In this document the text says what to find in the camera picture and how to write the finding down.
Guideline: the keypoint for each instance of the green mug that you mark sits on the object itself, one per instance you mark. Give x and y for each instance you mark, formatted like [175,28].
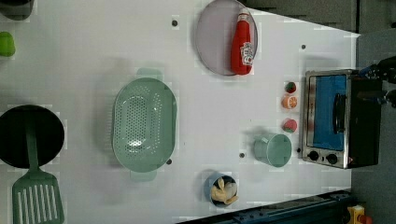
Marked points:
[273,149]

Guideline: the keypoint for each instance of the blue cup with bananas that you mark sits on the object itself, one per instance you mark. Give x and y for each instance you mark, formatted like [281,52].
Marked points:
[221,190]

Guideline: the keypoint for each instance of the grey round plate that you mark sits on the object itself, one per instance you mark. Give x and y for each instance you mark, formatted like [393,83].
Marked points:
[214,35]

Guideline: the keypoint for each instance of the black frying pan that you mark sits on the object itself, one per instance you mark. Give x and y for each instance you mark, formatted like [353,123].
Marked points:
[49,132]

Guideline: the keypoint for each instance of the dark pot at corner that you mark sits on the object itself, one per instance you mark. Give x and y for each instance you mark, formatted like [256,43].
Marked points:
[17,10]

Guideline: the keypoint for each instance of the green toy vegetable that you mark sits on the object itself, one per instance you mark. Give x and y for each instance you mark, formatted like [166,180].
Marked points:
[7,44]

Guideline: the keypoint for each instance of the yellow emergency stop box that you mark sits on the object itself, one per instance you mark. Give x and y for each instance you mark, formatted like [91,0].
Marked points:
[358,216]

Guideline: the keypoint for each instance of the green slotted spatula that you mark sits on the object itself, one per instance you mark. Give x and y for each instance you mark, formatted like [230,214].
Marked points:
[36,196]

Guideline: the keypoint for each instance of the green plastic colander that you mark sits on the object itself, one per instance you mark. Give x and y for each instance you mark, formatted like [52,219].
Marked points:
[144,125]

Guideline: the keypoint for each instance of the orange slice toy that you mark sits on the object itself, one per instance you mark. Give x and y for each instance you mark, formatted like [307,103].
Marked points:
[289,101]

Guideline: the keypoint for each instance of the large strawberry toy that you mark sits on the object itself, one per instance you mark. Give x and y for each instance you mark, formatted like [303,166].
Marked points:
[290,126]

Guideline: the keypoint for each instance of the red ketchup bottle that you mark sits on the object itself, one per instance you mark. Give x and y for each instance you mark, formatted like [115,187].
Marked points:
[242,49]

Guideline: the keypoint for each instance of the silver toaster oven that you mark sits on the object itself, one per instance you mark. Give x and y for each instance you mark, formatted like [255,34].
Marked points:
[341,126]

